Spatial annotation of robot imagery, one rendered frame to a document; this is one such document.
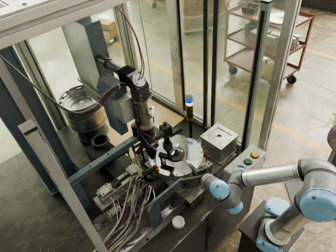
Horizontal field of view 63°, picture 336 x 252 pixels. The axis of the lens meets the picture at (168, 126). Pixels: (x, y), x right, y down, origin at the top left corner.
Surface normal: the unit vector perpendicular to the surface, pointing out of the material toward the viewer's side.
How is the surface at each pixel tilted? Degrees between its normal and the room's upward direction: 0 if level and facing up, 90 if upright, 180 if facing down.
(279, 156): 0
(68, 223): 0
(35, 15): 90
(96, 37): 90
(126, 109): 90
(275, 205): 7
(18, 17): 90
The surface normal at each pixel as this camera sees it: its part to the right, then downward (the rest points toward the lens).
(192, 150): -0.09, -0.73
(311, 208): -0.41, 0.55
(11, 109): 0.67, 0.46
